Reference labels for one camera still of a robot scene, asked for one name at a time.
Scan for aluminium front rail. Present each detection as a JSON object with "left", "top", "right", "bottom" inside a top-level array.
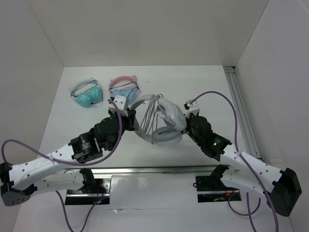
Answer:
[{"left": 62, "top": 165, "right": 232, "bottom": 176}]

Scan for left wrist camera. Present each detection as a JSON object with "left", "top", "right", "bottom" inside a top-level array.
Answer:
[{"left": 109, "top": 95, "right": 128, "bottom": 116}]

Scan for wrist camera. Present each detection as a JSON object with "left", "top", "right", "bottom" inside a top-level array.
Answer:
[
  {"left": 184, "top": 100, "right": 200, "bottom": 118},
  {"left": 109, "top": 95, "right": 128, "bottom": 116}
]

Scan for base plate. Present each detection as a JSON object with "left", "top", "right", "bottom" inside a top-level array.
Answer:
[
  {"left": 65, "top": 175, "right": 112, "bottom": 205},
  {"left": 193, "top": 175, "right": 241, "bottom": 203}
]

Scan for white grey headphones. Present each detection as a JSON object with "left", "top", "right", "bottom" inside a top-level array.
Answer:
[{"left": 130, "top": 94, "right": 187, "bottom": 146}]

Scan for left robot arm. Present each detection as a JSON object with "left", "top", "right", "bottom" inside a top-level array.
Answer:
[{"left": 0, "top": 109, "right": 136, "bottom": 206}]

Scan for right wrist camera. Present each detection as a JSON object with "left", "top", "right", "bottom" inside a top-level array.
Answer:
[{"left": 184, "top": 100, "right": 200, "bottom": 118}]

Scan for left base plate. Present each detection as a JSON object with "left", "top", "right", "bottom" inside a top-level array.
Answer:
[{"left": 65, "top": 175, "right": 112, "bottom": 205}]

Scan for pink blue headphones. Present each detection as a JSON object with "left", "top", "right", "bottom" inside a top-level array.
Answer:
[{"left": 108, "top": 75, "right": 139, "bottom": 104}]

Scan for teal headphones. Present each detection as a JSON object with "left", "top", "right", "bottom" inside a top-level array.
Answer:
[{"left": 69, "top": 77, "right": 103, "bottom": 108}]

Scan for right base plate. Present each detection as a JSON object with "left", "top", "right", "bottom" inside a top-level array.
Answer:
[{"left": 193, "top": 175, "right": 241, "bottom": 203}]

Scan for grey headphone cable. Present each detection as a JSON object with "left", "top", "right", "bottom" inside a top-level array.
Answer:
[{"left": 139, "top": 94, "right": 167, "bottom": 145}]

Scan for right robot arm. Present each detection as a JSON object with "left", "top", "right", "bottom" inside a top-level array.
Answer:
[{"left": 185, "top": 112, "right": 302, "bottom": 217}]

